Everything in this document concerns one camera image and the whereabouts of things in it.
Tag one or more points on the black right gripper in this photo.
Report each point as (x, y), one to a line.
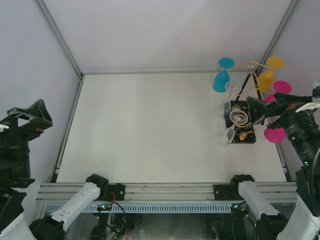
(284, 103)

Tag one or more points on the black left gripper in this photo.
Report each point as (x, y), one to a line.
(34, 126)

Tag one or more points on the clear champagne flute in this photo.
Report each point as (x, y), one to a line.
(233, 89)
(238, 117)

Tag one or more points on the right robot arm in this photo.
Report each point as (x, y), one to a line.
(304, 223)

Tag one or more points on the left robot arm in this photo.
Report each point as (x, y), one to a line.
(15, 174)

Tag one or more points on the lower pink wine glass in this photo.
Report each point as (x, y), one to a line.
(274, 135)

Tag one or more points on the pink wine glass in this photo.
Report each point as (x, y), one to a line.
(274, 135)
(279, 86)

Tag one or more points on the upper pink wine glass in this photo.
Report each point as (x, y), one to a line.
(279, 86)

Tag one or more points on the yellow wine glass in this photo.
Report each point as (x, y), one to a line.
(266, 79)

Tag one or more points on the cyan wine glass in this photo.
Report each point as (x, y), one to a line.
(222, 78)

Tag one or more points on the gold wire wine glass rack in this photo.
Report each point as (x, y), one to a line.
(247, 131)

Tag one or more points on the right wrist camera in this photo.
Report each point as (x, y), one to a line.
(314, 104)

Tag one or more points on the aluminium front frame rail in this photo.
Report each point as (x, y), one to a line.
(274, 192)

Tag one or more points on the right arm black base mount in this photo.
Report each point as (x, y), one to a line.
(224, 192)

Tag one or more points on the blue slotted cable duct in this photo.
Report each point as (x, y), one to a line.
(160, 208)

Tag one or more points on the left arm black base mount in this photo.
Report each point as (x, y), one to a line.
(113, 192)

